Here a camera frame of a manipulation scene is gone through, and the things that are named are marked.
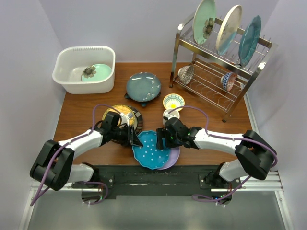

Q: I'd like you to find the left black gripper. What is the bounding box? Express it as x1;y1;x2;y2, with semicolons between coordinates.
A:
111;124;142;148

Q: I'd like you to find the lavender round plate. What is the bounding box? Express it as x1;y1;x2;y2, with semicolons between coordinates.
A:
157;147;180;170

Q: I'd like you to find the blue dotted scalloped plate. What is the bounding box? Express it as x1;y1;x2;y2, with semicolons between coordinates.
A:
132;130;171;170

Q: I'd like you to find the blue-grey blossom plate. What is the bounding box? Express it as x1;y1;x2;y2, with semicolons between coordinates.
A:
125;72;162;103

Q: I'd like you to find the mint green flower plate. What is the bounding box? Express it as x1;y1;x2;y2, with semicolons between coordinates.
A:
81;64;112;81

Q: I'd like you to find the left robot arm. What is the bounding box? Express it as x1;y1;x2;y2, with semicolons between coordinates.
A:
30;112;143;191

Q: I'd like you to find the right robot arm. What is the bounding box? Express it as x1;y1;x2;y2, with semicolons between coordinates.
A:
156;118;278;188

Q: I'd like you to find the white plastic bin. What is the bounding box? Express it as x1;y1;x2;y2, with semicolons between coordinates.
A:
52;46;116;94

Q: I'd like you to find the black patterned rim plate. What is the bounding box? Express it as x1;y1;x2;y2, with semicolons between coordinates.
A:
102;104;144;144

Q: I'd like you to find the white ceramic mug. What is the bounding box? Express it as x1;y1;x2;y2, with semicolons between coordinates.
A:
163;109;180;125

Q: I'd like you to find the woven straw round mat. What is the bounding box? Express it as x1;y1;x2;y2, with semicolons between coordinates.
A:
102;104;136;126

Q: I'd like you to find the yellow teal patterned bowl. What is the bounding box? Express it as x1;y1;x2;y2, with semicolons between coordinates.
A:
163;93;185;109

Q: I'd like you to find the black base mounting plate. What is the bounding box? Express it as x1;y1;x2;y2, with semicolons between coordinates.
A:
71;164;243;201

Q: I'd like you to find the brown patterned bowl in rack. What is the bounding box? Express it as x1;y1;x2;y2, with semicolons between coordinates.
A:
178;65;194;85

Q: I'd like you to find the steel dish rack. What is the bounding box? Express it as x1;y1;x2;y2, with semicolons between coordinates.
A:
169;16;279;123

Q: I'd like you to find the blue red bowl in rack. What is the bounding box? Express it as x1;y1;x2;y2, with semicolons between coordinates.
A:
220;72;237;92

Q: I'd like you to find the beige blue plate in rack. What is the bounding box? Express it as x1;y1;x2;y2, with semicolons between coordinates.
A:
215;5;242;56

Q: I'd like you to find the mint flower plate in rack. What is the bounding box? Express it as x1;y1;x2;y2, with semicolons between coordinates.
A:
192;0;216;45

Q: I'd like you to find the teal scalloped plate in rack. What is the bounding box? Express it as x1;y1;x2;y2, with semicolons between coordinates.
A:
238;15;261;67

